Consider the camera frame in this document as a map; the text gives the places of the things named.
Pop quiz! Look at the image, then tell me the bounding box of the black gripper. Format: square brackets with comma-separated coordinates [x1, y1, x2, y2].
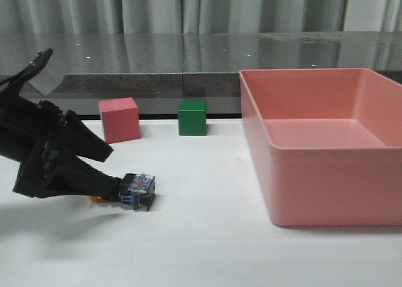
[1, 48, 121, 198]

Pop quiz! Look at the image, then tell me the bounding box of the yellow push button switch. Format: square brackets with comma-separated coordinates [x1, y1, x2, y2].
[89, 173, 156, 211]

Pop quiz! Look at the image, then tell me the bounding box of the pink wooden cube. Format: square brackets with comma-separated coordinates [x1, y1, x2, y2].
[98, 97, 141, 144]

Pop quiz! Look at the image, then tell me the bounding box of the grey stone ledge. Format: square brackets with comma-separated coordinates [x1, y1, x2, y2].
[1, 31, 401, 119]

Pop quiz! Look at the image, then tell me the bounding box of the right green wooden cube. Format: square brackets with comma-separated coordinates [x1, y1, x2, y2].
[178, 101, 207, 136]

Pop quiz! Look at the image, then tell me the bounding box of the grey curtain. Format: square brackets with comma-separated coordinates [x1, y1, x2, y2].
[1, 0, 401, 35]

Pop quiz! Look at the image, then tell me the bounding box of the pink plastic bin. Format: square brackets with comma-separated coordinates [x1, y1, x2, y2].
[239, 68, 401, 226]

